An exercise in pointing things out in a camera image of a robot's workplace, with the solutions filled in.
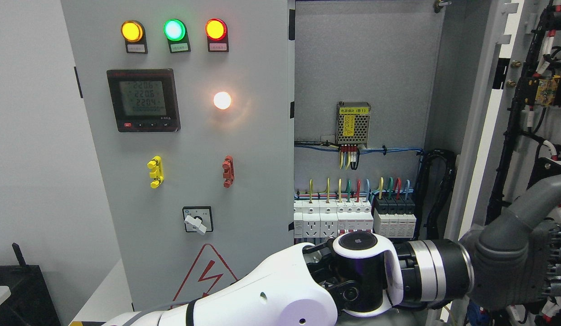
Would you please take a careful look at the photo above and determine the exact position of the white glowing indicator lamp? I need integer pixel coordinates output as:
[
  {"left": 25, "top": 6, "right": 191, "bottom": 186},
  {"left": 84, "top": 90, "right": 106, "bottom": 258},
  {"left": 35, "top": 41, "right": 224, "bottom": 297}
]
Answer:
[{"left": 213, "top": 91, "right": 232, "bottom": 110}]

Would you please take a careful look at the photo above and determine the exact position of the white rotary selector switch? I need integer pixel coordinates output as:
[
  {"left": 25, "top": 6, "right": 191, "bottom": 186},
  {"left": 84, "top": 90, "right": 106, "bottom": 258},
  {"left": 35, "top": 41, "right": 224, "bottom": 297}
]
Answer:
[{"left": 182, "top": 206, "right": 214, "bottom": 235}]

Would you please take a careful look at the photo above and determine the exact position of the red electric hazard warning sticker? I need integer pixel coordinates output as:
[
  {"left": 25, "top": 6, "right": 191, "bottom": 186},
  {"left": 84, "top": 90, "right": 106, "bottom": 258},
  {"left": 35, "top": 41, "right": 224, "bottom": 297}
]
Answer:
[{"left": 173, "top": 244, "right": 238, "bottom": 302}]

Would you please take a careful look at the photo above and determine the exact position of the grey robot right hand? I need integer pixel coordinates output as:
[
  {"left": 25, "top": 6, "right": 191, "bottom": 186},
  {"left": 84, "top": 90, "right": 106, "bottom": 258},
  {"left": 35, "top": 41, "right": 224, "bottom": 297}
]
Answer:
[{"left": 460, "top": 175, "right": 561, "bottom": 310}]

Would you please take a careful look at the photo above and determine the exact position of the metal mesh power supply module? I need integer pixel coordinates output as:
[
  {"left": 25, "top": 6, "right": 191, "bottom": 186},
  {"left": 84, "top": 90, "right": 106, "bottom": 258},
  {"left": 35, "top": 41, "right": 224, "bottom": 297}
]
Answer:
[{"left": 335, "top": 101, "right": 371, "bottom": 146}]

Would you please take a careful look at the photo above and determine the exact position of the black digital power meter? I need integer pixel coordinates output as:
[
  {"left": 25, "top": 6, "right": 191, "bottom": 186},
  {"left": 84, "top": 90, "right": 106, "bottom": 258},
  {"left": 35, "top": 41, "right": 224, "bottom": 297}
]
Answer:
[{"left": 106, "top": 68, "right": 180, "bottom": 133}]

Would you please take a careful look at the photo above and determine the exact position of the grey cabinet door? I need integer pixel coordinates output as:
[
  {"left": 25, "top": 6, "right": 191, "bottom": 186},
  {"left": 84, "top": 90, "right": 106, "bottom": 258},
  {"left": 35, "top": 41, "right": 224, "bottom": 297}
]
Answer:
[
  {"left": 62, "top": 0, "right": 295, "bottom": 310},
  {"left": 444, "top": 0, "right": 561, "bottom": 326}
]

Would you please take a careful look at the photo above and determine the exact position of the red terminal post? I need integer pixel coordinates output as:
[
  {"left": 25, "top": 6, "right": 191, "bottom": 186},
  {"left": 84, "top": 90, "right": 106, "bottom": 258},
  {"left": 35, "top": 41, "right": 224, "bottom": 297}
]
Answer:
[{"left": 221, "top": 155, "right": 235, "bottom": 188}]

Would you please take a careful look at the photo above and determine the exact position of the yellow indicator lamp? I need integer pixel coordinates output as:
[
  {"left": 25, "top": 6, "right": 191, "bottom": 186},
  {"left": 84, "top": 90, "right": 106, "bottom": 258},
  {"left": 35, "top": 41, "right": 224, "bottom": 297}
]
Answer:
[{"left": 121, "top": 20, "right": 145, "bottom": 43}]

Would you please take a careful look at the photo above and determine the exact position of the black surge protector block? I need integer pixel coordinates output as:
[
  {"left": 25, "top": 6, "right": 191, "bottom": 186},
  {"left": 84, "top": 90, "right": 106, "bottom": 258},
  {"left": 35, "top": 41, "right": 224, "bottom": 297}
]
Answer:
[{"left": 373, "top": 196, "right": 416, "bottom": 240}]

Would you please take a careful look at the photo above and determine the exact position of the black corrugated cable conduit right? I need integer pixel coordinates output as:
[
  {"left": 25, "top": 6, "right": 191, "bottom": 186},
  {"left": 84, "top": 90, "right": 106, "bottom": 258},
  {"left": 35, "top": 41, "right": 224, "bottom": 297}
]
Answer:
[{"left": 414, "top": 149, "right": 458, "bottom": 240}]

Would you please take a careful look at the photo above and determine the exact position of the green indicator lamp left door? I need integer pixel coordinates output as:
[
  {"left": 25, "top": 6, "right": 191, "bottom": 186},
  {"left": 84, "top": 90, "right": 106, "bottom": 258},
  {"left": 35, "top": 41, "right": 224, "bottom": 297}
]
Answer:
[{"left": 163, "top": 19, "right": 187, "bottom": 43}]

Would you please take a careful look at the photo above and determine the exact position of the black equipment box at left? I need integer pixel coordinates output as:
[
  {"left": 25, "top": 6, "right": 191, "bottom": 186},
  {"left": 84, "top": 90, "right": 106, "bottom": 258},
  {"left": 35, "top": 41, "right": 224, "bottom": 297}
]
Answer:
[{"left": 0, "top": 243, "right": 61, "bottom": 326}]

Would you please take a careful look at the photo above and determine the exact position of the red indicator lamp left door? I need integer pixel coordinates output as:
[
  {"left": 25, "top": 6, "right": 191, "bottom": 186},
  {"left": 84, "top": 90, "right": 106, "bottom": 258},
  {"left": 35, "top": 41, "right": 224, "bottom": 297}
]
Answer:
[{"left": 205, "top": 18, "right": 228, "bottom": 41}]

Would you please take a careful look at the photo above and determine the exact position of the white socket breaker row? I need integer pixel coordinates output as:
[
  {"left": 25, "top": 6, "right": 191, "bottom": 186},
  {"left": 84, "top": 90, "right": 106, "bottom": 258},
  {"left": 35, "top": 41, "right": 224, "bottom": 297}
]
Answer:
[{"left": 292, "top": 199, "right": 373, "bottom": 242}]

